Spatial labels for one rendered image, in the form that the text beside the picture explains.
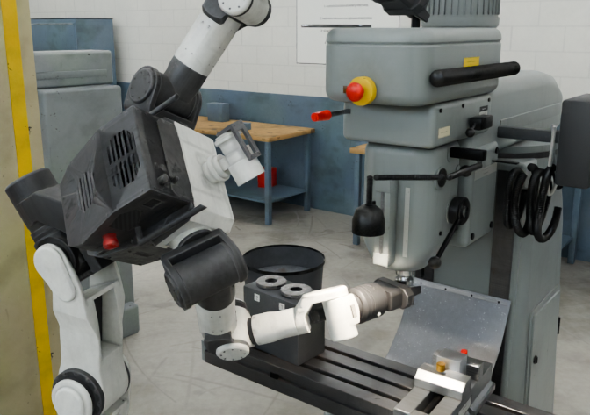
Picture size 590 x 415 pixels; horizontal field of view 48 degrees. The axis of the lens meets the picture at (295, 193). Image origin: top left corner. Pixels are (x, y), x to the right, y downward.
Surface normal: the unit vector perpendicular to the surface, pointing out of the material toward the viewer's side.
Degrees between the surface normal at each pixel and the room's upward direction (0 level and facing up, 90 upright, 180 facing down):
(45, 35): 90
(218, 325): 129
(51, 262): 90
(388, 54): 90
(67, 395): 90
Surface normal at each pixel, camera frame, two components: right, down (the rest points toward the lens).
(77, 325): -0.36, 0.61
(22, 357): 0.80, 0.15
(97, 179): -0.72, -0.11
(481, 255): -0.60, 0.19
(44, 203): -0.32, 0.23
